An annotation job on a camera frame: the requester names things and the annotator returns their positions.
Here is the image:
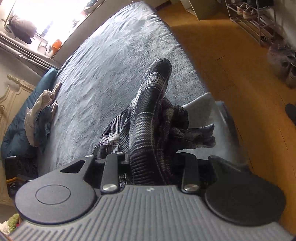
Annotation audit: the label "black white plaid garment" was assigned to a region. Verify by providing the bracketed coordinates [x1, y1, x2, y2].
[93, 59, 215, 185]

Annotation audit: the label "grey fleece blanket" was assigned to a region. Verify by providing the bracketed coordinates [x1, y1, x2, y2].
[37, 1, 248, 175]

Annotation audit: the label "beige crumpled cloth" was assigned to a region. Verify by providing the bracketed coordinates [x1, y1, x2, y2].
[24, 82, 62, 148]

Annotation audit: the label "teal pillow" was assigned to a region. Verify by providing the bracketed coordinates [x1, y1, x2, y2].
[1, 68, 58, 160]

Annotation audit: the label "cream carved headboard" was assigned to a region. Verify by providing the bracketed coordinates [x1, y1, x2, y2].
[1, 74, 35, 143]

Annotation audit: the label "orange container on windowsill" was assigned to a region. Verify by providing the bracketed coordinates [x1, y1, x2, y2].
[52, 39, 62, 56]

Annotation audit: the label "grey fuzzy slippers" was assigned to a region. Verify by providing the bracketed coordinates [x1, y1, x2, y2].
[267, 40, 295, 89]

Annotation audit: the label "metal shoe rack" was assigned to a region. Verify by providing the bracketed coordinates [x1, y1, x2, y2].
[225, 1, 276, 46]

